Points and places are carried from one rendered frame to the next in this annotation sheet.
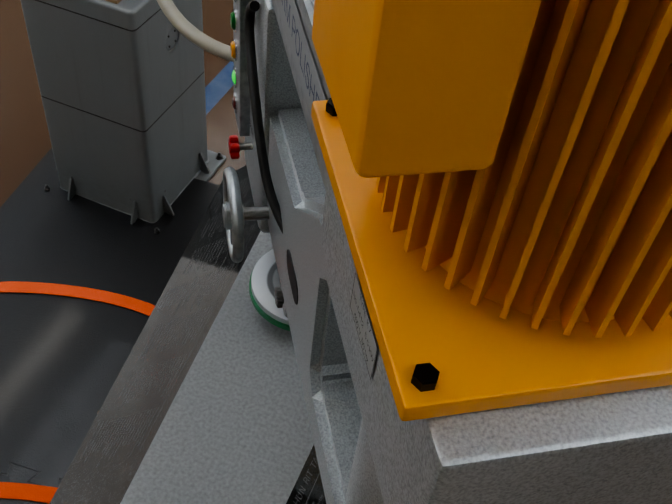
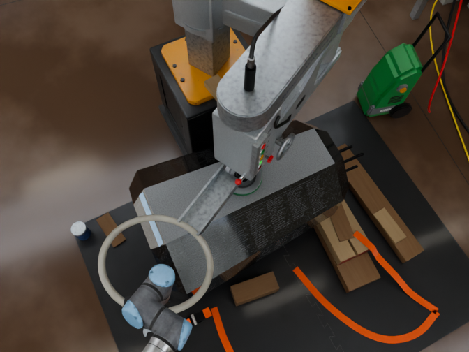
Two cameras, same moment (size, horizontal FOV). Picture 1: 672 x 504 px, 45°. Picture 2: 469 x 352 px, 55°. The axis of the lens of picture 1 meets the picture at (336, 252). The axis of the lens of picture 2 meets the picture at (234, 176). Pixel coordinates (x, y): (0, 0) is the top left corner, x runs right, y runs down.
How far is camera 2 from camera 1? 2.13 m
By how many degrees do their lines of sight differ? 61
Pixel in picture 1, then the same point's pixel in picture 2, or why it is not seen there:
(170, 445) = (313, 167)
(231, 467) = (303, 150)
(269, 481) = (298, 140)
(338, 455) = (322, 70)
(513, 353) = not seen: outside the picture
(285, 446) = not seen: hidden behind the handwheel
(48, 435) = (294, 306)
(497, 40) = not seen: outside the picture
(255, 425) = (289, 155)
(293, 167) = (290, 102)
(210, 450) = (305, 158)
